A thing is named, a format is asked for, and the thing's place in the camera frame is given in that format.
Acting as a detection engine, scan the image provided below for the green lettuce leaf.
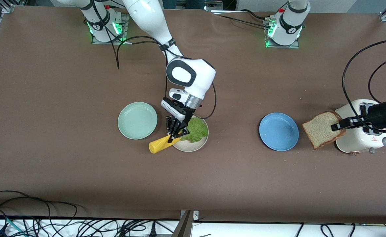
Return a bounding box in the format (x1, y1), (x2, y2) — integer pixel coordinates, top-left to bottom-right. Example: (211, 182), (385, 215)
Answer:
(180, 118), (208, 143)

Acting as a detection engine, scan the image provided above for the yellow mustard squeeze bottle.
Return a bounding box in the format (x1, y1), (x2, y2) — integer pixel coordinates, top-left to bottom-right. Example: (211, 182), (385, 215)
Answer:
(149, 133), (182, 154)

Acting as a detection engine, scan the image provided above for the brown bread slice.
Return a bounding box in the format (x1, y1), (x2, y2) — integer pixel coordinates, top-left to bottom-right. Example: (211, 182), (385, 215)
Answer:
(302, 111), (347, 150)

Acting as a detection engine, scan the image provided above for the beige plate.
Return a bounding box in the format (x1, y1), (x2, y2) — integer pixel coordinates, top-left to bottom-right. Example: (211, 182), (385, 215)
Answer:
(173, 115), (209, 152)

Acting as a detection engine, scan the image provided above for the light green plate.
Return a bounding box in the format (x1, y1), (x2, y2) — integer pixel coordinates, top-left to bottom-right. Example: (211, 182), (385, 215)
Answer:
(118, 102), (158, 140)

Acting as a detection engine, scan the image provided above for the blue plate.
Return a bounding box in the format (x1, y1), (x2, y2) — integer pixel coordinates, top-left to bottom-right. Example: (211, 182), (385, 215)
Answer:
(259, 112), (300, 152)

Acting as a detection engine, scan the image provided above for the cream white toaster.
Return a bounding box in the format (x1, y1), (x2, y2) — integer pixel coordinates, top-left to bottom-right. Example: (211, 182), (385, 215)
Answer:
(333, 99), (386, 155)

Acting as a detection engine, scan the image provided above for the aluminium beam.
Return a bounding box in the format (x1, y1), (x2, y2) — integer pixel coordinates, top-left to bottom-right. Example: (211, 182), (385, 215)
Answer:
(172, 211), (193, 237)

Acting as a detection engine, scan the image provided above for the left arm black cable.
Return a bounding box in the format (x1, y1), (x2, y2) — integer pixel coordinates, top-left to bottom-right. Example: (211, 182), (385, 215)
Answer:
(342, 39), (386, 130)
(368, 51), (386, 109)

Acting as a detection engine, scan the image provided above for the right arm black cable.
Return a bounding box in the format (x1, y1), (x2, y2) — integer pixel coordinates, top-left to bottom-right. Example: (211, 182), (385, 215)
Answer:
(91, 0), (167, 69)

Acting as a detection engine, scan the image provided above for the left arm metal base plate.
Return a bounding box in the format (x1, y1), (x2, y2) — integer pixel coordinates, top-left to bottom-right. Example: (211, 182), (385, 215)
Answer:
(263, 18), (300, 49)

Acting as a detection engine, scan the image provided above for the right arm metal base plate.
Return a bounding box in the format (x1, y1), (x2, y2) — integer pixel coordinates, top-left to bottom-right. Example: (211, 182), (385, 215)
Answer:
(91, 13), (128, 45)

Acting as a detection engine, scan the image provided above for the black cable to arm base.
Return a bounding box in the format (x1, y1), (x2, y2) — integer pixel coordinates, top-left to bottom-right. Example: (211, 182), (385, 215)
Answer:
(213, 14), (269, 27)
(239, 9), (272, 21)

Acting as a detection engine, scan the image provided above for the black cable over table edge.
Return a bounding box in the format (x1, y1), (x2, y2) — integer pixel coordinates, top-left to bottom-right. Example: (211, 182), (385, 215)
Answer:
(0, 190), (79, 220)

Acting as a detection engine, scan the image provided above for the teal cable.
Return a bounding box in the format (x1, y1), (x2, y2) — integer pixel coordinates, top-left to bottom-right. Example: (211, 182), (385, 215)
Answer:
(0, 214), (27, 237)

